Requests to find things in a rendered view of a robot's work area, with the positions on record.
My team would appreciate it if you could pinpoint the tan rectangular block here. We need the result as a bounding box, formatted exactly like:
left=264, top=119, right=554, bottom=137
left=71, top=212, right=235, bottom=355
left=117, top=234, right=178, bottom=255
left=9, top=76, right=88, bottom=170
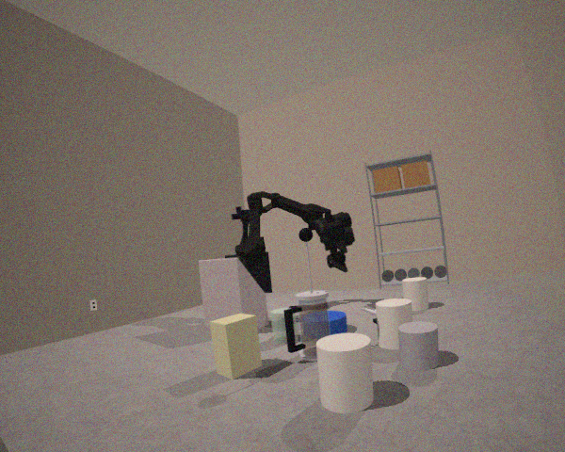
left=210, top=314, right=263, bottom=379

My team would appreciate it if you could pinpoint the blue disc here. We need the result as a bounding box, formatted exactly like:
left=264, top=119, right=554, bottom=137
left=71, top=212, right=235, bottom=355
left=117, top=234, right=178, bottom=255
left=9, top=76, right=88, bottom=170
left=329, top=311, right=347, bottom=335

